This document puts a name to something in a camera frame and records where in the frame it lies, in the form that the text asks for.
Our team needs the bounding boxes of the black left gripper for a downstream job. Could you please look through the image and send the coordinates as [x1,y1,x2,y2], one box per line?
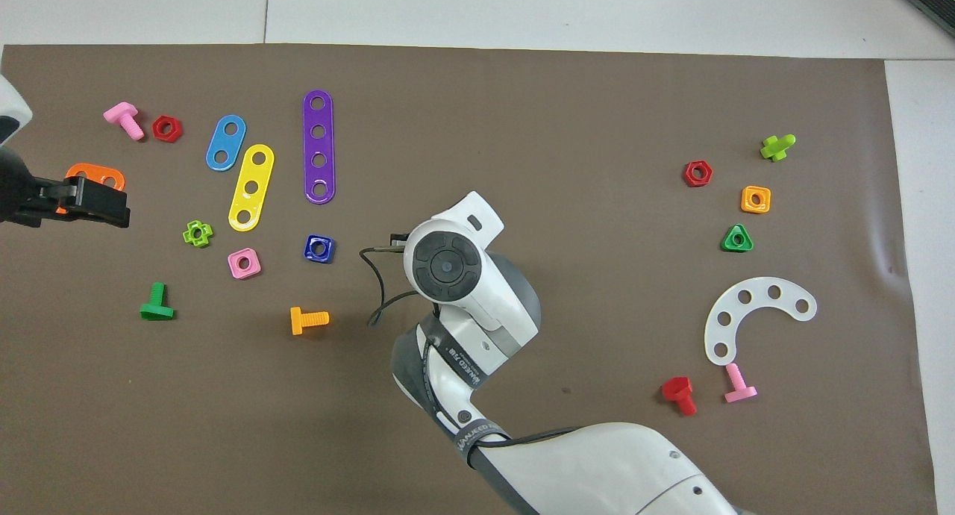
[0,148,132,229]

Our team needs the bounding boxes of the pink toy screw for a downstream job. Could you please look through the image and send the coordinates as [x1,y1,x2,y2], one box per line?
[724,363,758,404]
[103,102,145,141]

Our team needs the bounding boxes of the green toy screw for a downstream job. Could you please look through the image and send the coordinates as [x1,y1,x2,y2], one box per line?
[140,282,175,322]

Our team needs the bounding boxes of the pink square toy nut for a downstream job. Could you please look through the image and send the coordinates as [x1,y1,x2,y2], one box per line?
[228,248,263,280]

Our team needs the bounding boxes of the orange toy screw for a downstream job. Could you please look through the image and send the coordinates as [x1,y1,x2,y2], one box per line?
[290,307,330,336]

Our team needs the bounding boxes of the red toy screw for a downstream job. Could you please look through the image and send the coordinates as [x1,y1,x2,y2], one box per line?
[661,376,698,416]

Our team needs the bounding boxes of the green triangle toy nut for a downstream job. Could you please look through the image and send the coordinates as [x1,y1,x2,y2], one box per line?
[721,223,754,253]

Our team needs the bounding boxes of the lime cross-head toy screw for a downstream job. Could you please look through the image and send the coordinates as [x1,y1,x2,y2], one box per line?
[760,134,797,162]

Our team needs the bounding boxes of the orange heart three-hole plate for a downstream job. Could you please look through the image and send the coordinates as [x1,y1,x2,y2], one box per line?
[66,163,126,195]

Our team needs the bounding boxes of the blue two-hole strip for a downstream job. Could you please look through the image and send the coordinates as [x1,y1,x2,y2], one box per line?
[205,114,247,172]

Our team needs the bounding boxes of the yellow three-hole strip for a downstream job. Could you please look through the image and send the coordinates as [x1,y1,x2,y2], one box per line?
[228,143,275,232]

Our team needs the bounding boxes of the purple four-hole strip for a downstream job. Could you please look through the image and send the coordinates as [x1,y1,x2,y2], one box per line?
[302,90,336,205]

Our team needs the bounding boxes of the brown table mat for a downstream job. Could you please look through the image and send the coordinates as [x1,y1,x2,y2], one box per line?
[0,43,939,515]

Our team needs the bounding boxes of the white curved five-hole plate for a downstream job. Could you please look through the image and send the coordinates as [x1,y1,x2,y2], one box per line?
[704,277,818,366]

